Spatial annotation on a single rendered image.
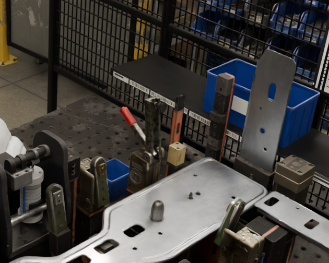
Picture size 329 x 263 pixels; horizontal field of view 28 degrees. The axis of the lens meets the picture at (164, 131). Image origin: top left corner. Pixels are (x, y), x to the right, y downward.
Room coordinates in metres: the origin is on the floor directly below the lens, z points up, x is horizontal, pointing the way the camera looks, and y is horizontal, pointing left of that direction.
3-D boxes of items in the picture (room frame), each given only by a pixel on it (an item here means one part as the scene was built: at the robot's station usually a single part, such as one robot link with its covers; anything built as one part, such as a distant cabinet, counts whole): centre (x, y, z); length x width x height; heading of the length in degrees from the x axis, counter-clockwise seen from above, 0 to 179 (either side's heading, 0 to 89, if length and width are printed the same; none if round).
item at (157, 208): (1.27, -0.01, 1.02); 0.03 x 0.03 x 0.07
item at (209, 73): (1.78, -0.27, 1.10); 0.30 x 0.17 x 0.13; 53
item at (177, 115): (1.54, -0.03, 0.95); 0.03 x 0.01 x 0.50; 141
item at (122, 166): (1.77, 0.15, 0.74); 0.11 x 0.10 x 0.09; 141
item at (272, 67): (1.56, -0.26, 1.17); 0.12 x 0.01 x 0.34; 51
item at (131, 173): (1.47, 0.04, 0.88); 0.07 x 0.06 x 0.35; 51
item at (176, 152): (1.51, -0.04, 0.88); 0.04 x 0.04 x 0.36; 51
